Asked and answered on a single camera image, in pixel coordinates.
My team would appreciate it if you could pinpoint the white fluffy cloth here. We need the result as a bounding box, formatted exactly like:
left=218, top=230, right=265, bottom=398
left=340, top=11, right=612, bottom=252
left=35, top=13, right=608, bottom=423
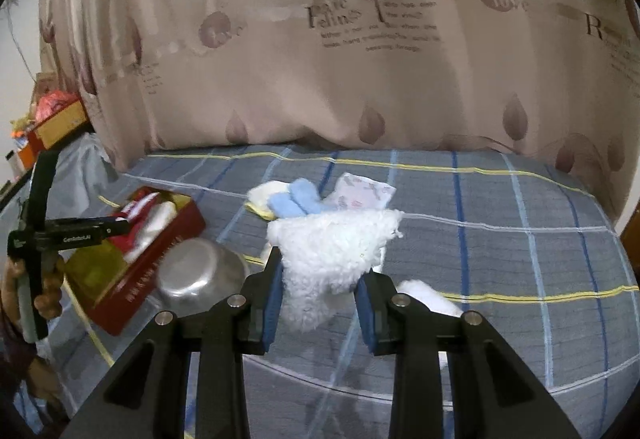
left=267, top=210, right=404, bottom=332

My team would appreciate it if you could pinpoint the light blue fluffy towel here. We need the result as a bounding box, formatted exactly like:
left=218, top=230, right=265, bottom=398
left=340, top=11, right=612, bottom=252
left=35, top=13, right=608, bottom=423
left=268, top=178, right=326, bottom=218

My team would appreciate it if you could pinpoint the person's left hand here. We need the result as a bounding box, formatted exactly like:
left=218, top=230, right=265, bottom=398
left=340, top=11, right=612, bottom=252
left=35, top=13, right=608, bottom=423
left=0, top=253, right=66, bottom=328

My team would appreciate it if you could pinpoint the white balled sock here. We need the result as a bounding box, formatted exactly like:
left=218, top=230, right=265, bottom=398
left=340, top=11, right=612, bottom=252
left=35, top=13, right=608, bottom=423
left=397, top=280, right=462, bottom=318

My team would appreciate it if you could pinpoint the silver metal bowl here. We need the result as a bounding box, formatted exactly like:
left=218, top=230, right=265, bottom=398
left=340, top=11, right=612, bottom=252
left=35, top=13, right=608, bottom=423
left=156, top=237, right=250, bottom=317

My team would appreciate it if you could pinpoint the translucent plastic cover sheet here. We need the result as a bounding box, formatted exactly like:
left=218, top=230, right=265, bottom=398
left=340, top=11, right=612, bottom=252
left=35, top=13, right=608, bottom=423
left=0, top=132, right=122, bottom=250

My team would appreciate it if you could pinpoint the gold rectangular metal tin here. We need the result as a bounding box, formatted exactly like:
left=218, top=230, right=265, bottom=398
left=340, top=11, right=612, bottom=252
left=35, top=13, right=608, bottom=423
left=65, top=186, right=205, bottom=336

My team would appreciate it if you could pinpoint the red and yellow box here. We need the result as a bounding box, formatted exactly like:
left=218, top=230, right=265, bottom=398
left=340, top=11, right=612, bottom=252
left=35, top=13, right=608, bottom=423
left=27, top=99, right=89, bottom=156

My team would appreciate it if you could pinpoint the red and white sock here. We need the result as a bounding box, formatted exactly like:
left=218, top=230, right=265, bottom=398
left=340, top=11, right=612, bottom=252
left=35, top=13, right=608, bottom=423
left=110, top=191, right=178, bottom=265

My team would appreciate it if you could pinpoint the white yellow-trimmed folded cloth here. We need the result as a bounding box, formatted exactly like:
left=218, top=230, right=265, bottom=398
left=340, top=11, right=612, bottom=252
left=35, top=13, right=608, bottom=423
left=244, top=180, right=288, bottom=221

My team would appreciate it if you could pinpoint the red plastic bag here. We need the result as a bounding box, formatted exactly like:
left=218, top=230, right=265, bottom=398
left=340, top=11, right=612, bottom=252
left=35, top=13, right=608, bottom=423
left=35, top=89, right=79, bottom=124

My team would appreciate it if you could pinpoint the grey plaid bed sheet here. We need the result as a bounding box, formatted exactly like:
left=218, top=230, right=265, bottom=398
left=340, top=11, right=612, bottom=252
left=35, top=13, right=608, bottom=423
left=38, top=146, right=639, bottom=438

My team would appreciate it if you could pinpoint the beige leaf-print curtain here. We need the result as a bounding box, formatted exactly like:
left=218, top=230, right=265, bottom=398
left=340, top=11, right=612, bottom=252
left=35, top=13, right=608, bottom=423
left=40, top=0, right=639, bottom=217

